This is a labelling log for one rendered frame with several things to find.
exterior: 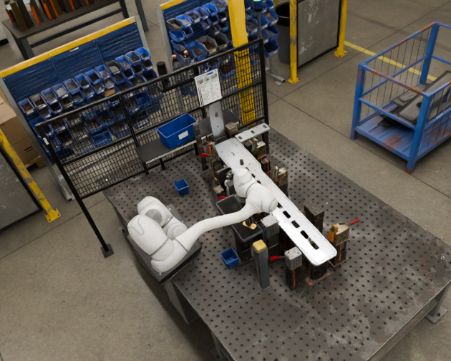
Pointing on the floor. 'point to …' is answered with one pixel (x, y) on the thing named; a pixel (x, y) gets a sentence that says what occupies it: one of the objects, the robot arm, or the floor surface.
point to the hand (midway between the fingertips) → (248, 220)
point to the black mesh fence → (153, 125)
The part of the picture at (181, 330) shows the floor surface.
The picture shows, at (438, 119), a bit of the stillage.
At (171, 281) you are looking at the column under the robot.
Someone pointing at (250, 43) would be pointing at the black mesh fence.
